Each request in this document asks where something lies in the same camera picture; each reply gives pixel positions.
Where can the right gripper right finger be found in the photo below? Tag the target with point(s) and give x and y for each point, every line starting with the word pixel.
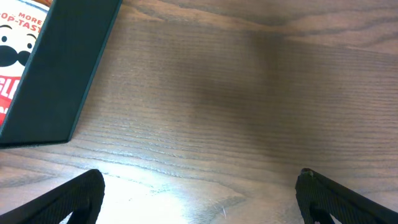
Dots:
pixel 322 200

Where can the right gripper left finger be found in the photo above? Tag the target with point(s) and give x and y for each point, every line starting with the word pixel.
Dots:
pixel 80 199

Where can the black gift box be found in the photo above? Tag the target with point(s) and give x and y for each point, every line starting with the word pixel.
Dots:
pixel 59 72

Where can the red Pringles can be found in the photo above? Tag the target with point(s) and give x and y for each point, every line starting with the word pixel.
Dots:
pixel 21 23

